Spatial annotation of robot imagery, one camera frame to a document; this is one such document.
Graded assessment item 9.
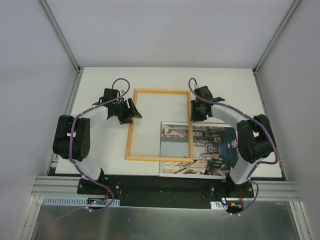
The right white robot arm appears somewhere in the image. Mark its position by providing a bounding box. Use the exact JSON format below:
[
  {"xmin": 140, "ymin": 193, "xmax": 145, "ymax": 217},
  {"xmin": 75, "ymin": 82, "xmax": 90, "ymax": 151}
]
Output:
[{"xmin": 190, "ymin": 84, "xmax": 279, "ymax": 198}]

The right aluminium corner post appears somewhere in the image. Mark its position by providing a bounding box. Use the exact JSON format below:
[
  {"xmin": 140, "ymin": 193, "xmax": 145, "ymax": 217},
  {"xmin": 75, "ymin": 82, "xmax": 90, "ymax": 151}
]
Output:
[{"xmin": 252, "ymin": 0, "xmax": 303, "ymax": 76}]

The aluminium corner post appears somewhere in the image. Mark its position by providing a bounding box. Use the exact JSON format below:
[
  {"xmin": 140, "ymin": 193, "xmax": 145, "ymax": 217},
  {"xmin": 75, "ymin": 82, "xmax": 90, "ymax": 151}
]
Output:
[
  {"xmin": 252, "ymin": 0, "xmax": 303, "ymax": 76},
  {"xmin": 37, "ymin": 0, "xmax": 82, "ymax": 73}
]

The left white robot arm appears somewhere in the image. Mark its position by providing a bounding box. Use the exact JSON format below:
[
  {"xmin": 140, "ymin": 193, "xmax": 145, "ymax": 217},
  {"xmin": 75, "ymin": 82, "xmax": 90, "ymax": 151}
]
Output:
[{"xmin": 52, "ymin": 88, "xmax": 142, "ymax": 195}]

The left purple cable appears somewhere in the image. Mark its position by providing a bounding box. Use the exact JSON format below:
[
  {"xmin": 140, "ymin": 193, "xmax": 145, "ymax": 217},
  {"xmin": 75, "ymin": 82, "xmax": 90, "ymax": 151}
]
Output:
[{"xmin": 54, "ymin": 77, "xmax": 131, "ymax": 221}]

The left aluminium corner post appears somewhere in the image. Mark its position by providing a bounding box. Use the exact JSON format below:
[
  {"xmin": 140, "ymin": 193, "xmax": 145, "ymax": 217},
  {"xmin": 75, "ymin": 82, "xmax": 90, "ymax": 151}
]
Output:
[{"xmin": 37, "ymin": 0, "xmax": 82, "ymax": 73}]

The purple cable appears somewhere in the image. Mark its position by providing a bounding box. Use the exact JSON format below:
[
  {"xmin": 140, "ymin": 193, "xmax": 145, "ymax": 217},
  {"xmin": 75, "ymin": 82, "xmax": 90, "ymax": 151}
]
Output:
[
  {"xmin": 54, "ymin": 77, "xmax": 131, "ymax": 221},
  {"xmin": 188, "ymin": 77, "xmax": 279, "ymax": 221}
]

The yellow wooden picture frame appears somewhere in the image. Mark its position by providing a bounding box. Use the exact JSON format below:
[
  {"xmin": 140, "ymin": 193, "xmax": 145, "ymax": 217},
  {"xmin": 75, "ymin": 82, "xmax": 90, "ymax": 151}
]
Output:
[{"xmin": 125, "ymin": 88, "xmax": 194, "ymax": 163}]

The white cable duct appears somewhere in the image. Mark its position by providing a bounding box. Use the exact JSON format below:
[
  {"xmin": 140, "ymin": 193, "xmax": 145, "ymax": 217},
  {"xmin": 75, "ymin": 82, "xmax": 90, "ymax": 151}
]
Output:
[
  {"xmin": 42, "ymin": 196, "xmax": 120, "ymax": 207},
  {"xmin": 210, "ymin": 201, "xmax": 228, "ymax": 211}
]

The right white cable duct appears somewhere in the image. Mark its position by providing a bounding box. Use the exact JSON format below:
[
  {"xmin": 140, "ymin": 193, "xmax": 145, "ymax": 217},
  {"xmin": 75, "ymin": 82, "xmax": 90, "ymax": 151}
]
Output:
[{"xmin": 210, "ymin": 201, "xmax": 228, "ymax": 211}]

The aluminium front rail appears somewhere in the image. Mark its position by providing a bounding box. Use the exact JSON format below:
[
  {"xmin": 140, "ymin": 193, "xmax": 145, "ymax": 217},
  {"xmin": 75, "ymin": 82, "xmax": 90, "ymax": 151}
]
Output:
[{"xmin": 31, "ymin": 175, "xmax": 302, "ymax": 202}]

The street photo on board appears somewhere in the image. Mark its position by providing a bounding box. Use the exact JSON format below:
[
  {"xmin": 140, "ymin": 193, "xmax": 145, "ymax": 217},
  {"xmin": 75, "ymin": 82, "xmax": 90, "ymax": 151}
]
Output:
[{"xmin": 159, "ymin": 122, "xmax": 239, "ymax": 180}]

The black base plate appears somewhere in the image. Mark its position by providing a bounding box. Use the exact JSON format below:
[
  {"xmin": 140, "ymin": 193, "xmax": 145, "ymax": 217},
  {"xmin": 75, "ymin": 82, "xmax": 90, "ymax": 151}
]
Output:
[{"xmin": 77, "ymin": 175, "xmax": 254, "ymax": 209}]

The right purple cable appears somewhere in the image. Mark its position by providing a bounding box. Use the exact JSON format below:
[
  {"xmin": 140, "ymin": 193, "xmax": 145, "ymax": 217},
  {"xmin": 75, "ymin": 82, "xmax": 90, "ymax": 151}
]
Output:
[{"xmin": 188, "ymin": 77, "xmax": 279, "ymax": 221}]

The left white cable duct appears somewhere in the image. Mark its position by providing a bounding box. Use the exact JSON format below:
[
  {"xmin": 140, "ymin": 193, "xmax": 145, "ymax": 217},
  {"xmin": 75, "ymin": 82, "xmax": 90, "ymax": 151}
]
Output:
[{"xmin": 42, "ymin": 196, "xmax": 120, "ymax": 207}]

